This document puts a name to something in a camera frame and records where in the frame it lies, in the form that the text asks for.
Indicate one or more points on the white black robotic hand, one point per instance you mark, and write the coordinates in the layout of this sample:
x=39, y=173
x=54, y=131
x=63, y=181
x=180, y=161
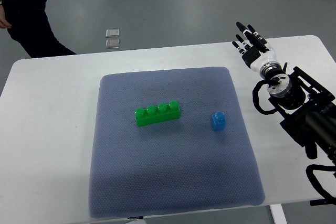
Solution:
x=256, y=52

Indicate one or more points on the small blue block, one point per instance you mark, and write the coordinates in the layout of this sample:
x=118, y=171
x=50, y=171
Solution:
x=218, y=121

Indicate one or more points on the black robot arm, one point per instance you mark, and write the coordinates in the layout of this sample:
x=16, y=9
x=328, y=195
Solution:
x=307, y=108

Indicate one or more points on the long green block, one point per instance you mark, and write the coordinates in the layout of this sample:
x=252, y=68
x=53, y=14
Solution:
x=156, y=114

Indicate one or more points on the blue-grey foam mat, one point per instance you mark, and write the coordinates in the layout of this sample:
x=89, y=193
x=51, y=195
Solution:
x=174, y=166

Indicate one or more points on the upper metal floor plate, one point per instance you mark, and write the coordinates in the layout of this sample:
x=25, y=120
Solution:
x=113, y=32

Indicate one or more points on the white table leg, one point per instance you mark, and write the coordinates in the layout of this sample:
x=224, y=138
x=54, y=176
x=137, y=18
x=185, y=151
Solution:
x=278, y=214

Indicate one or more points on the black table control panel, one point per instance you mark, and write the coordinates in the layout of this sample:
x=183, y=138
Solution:
x=319, y=202

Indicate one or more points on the person in dark clothes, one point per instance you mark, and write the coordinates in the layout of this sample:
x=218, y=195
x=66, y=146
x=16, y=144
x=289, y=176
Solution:
x=27, y=23

